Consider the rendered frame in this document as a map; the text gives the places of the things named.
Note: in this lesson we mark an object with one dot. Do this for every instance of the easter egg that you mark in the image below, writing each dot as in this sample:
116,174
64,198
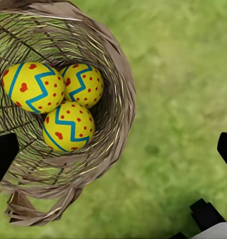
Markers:
34,86
83,84
69,127

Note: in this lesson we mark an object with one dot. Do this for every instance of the wicker basket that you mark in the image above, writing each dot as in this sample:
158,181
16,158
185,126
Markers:
96,46

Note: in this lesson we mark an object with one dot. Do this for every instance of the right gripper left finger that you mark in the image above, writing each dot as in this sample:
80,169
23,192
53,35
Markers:
9,148

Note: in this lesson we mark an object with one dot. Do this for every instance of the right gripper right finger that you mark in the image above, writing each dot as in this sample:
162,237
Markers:
222,146

